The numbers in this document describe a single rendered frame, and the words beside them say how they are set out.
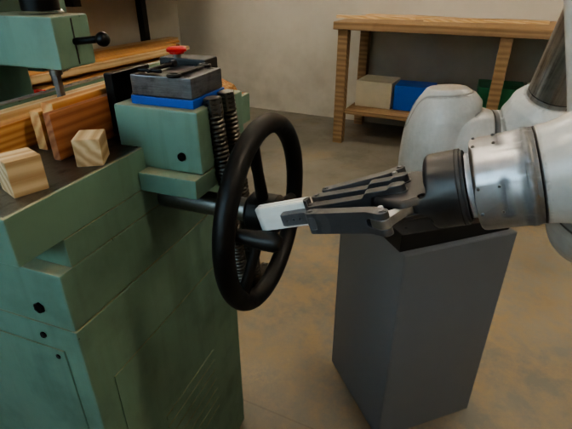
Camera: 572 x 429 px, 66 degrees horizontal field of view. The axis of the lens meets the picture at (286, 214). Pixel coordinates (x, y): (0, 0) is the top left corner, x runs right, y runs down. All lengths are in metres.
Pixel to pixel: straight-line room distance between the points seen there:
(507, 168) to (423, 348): 0.83
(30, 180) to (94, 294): 0.18
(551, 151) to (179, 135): 0.44
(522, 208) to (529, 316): 1.51
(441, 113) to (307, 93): 3.19
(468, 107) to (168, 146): 0.63
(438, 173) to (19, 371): 0.66
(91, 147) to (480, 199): 0.46
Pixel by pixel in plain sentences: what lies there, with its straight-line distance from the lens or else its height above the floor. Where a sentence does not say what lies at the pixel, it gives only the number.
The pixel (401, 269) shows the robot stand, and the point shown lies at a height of 0.56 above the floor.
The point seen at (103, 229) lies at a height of 0.82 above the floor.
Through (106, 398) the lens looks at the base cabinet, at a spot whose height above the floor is 0.57.
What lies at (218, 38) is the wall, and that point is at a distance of 4.50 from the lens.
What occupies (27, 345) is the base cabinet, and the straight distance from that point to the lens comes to 0.75.
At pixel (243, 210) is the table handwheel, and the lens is 0.64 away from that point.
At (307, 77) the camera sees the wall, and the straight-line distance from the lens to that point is 4.11.
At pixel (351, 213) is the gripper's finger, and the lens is 0.44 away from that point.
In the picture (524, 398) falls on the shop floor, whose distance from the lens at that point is 1.61.
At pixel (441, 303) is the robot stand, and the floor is 0.44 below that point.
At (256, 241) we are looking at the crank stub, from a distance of 0.53.
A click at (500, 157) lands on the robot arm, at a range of 0.42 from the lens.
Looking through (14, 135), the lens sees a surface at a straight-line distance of 0.73.
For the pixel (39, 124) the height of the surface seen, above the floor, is 0.94.
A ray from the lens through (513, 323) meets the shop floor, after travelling 1.86.
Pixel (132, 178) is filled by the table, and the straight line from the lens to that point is 0.67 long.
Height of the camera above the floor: 1.12
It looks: 28 degrees down
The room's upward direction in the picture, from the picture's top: straight up
